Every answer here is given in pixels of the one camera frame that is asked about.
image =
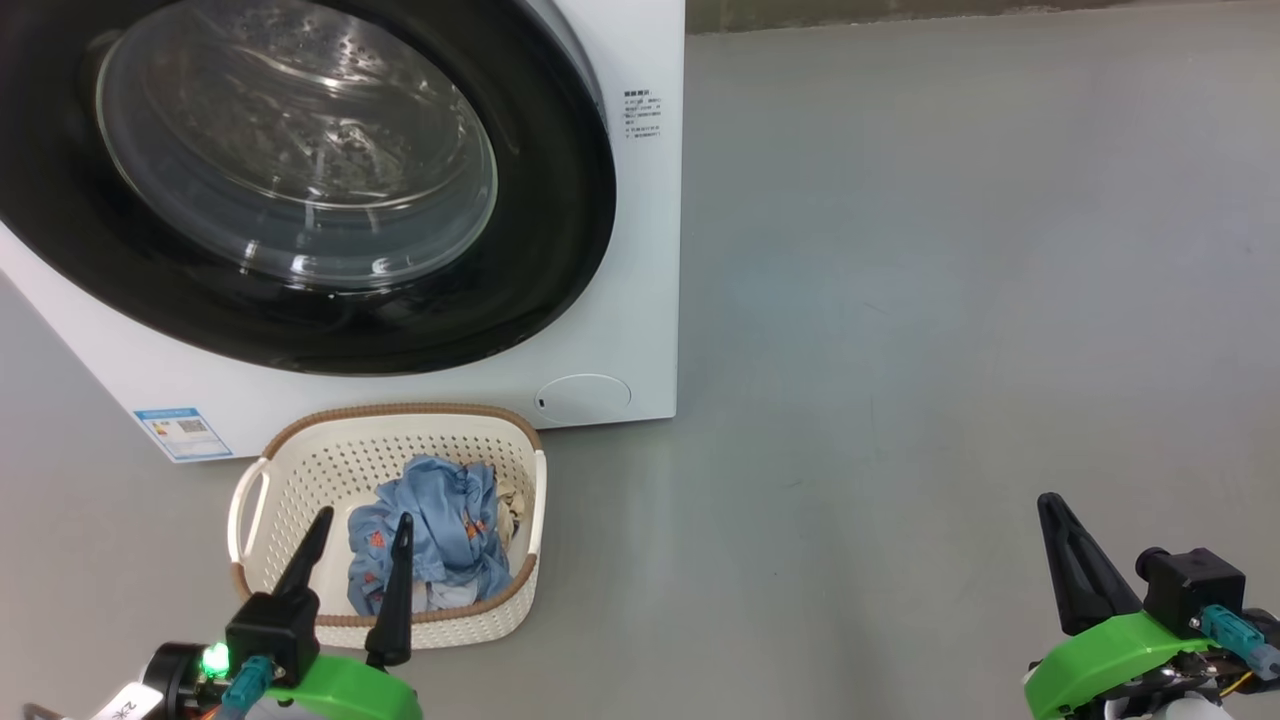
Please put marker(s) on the blue energy label sticker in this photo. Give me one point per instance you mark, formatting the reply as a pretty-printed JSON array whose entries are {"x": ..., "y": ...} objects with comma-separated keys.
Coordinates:
[{"x": 185, "y": 433}]

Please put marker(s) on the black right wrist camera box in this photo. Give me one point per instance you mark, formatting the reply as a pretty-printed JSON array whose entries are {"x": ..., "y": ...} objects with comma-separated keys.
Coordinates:
[{"x": 1195, "y": 585}]

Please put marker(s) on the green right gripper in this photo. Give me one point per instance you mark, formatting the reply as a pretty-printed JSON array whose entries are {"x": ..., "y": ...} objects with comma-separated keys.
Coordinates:
[{"x": 1090, "y": 660}]

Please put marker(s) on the round white filter cover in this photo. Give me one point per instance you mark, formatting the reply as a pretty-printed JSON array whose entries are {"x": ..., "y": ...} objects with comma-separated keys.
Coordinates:
[{"x": 585, "y": 397}]

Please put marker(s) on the black glass washing machine door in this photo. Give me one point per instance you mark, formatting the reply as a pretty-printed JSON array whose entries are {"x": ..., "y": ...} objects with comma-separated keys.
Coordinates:
[{"x": 560, "y": 250}]

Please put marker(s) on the white front-load washing machine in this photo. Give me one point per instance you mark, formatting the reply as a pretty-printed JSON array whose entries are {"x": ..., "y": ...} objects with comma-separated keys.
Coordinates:
[{"x": 640, "y": 250}]

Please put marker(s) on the blue patterned garment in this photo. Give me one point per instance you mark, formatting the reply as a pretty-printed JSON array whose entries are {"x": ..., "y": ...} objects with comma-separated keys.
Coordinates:
[{"x": 440, "y": 520}]

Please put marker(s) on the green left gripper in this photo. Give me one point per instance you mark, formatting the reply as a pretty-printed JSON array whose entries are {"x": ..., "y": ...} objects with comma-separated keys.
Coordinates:
[{"x": 340, "y": 690}]

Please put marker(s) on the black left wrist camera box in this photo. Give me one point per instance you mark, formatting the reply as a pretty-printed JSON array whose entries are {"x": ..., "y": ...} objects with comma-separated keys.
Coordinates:
[{"x": 272, "y": 630}]

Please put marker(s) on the cream perforated laundry basket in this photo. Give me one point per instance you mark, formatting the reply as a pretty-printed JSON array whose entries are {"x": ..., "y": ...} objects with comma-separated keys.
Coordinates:
[{"x": 330, "y": 470}]

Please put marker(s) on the beige patterned garment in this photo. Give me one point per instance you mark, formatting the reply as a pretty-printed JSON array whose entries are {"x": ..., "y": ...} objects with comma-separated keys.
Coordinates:
[{"x": 510, "y": 510}]

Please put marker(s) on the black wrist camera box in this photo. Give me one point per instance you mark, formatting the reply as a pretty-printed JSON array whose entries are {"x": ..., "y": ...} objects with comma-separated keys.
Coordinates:
[
  {"x": 272, "y": 630},
  {"x": 1195, "y": 585}
]

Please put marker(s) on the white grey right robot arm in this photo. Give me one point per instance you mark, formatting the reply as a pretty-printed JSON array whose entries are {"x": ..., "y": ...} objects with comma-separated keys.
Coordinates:
[{"x": 1180, "y": 708}]

